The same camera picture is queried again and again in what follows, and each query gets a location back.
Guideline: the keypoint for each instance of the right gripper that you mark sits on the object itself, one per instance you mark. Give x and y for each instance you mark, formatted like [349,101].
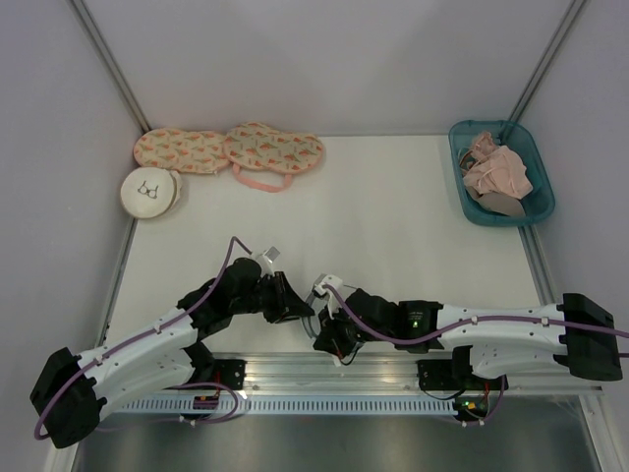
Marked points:
[329,338]

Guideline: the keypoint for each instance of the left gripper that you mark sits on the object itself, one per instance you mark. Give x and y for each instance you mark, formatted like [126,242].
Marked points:
[287,304]

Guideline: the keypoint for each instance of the white mesh laundry bag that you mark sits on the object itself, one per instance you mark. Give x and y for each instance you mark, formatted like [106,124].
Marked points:
[311,324]

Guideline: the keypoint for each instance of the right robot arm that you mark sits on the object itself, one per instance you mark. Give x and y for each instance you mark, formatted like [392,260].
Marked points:
[576,334]

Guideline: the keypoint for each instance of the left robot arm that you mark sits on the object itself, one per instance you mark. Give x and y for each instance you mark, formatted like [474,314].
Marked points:
[74,393]

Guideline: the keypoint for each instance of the floral bra bag left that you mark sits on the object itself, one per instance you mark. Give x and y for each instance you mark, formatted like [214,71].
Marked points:
[195,152]

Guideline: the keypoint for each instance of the pink bra pile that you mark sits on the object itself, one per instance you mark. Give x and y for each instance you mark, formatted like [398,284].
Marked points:
[494,176]

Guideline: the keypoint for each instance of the cream round glasses pouch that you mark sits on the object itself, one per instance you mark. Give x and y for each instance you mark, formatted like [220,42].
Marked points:
[150,192]

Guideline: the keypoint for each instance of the teal plastic basket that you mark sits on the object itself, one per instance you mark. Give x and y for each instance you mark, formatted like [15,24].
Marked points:
[538,205]

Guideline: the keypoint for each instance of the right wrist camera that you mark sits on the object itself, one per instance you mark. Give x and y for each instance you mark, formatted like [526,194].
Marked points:
[325,294]

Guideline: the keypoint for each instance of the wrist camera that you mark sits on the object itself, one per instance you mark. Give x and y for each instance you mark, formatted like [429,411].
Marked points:
[325,294]
[266,260]

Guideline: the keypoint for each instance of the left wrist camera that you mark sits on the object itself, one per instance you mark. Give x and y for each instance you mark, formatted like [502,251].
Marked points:
[266,260]

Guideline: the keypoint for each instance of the aluminium front rail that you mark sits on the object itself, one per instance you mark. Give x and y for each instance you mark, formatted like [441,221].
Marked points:
[375,373]

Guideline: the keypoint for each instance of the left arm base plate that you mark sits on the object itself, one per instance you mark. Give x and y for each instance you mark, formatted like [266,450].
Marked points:
[229,372]

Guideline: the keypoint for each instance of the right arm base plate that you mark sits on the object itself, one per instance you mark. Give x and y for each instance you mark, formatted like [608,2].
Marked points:
[446,375]

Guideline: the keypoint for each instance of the white slotted cable duct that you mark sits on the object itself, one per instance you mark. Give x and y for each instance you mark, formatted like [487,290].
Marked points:
[294,405]

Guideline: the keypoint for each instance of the floral bra bag with handle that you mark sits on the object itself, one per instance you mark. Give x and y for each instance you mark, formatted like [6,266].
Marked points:
[259,148]

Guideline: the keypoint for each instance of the left frame post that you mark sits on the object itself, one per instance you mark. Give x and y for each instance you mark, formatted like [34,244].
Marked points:
[87,22]

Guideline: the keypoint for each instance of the frame post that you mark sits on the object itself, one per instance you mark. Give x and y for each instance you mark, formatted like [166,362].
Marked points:
[567,23]
[87,22]

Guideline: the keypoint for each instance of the right frame post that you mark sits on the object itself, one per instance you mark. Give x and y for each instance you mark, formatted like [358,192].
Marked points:
[567,23]

